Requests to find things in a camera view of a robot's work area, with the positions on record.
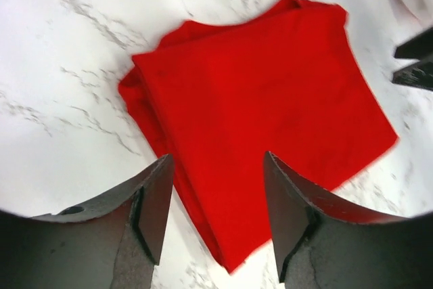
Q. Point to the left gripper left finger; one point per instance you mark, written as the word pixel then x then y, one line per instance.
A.
pixel 113 240

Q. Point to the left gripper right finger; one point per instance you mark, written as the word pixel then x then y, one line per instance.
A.
pixel 321 240

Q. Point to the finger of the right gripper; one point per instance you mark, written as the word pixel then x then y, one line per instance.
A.
pixel 418 75
pixel 417 48

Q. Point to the red t-shirt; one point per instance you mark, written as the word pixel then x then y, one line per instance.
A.
pixel 218 97

